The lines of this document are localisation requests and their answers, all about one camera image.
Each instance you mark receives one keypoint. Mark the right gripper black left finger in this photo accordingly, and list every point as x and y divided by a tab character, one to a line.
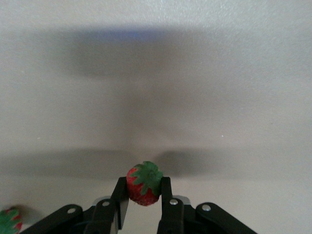
102	219

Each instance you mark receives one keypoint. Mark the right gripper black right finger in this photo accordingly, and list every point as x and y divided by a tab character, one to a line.
173	219

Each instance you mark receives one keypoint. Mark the red strawberry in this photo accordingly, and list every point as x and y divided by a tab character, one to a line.
136	192
9	221

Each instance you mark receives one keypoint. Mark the brown table cover mat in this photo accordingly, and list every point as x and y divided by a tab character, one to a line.
156	73

